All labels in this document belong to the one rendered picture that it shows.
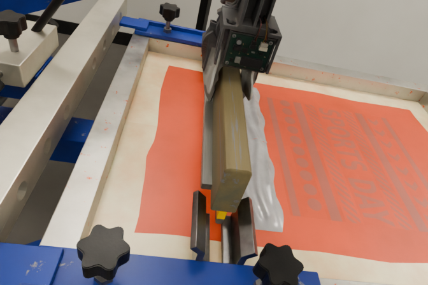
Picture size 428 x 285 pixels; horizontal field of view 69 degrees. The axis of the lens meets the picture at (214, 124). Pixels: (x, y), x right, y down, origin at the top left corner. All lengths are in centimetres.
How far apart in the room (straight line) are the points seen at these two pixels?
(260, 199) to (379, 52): 268
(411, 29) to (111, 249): 296
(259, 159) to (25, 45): 39
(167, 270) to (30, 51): 34
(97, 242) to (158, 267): 8
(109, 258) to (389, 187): 49
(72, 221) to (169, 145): 20
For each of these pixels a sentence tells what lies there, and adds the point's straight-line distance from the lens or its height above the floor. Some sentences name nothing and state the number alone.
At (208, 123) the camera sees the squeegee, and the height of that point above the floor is 103.
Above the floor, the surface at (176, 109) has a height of 95.
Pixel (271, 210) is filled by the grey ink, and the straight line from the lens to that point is 48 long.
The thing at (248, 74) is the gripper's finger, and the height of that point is 110.
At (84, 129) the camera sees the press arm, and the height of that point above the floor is 92.
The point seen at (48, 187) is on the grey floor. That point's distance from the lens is 169.
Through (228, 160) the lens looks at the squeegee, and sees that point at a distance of 33.
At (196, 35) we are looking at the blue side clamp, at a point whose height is 100.
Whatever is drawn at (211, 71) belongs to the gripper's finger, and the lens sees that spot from 45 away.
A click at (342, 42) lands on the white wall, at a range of 290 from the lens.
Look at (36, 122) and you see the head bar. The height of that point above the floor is 104.
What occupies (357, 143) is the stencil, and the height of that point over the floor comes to 95.
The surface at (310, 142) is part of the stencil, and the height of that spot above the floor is 95.
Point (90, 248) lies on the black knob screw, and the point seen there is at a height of 106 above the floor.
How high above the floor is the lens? 133
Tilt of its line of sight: 40 degrees down
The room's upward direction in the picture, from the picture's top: 16 degrees clockwise
